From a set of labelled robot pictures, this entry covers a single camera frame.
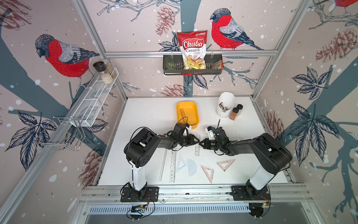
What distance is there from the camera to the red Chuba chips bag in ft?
2.66

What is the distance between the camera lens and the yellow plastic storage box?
1.06 meters

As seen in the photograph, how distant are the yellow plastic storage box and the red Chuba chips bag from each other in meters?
0.33
